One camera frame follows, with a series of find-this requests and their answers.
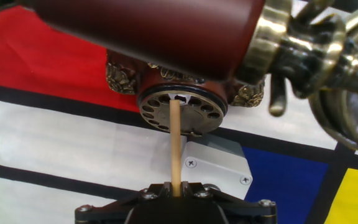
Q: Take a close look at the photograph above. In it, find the colourful Mondrian pattern tablecloth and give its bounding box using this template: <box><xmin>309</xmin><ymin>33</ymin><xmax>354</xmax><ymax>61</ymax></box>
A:
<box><xmin>0</xmin><ymin>0</ymin><xmax>358</xmax><ymax>224</ymax></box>

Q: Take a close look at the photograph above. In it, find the brown brass phone handset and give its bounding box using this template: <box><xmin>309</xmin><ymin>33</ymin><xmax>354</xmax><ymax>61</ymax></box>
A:
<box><xmin>0</xmin><ymin>0</ymin><xmax>358</xmax><ymax>158</ymax></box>

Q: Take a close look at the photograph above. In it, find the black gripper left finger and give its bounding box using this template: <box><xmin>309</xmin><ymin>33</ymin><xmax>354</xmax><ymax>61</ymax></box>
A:
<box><xmin>75</xmin><ymin>182</ymin><xmax>172</xmax><ymax>224</ymax></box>

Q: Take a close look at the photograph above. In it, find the thin wooden stick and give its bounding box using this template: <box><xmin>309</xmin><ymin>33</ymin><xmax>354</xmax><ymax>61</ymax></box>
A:
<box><xmin>169</xmin><ymin>99</ymin><xmax>182</xmax><ymax>197</ymax></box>

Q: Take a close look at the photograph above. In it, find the grey box with red button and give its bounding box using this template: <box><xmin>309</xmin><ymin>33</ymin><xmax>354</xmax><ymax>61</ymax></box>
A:
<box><xmin>180</xmin><ymin>133</ymin><xmax>254</xmax><ymax>200</ymax></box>

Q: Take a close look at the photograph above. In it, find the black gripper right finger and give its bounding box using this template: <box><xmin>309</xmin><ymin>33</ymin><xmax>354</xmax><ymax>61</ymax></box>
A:
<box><xmin>181</xmin><ymin>182</ymin><xmax>278</xmax><ymax>224</ymax></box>

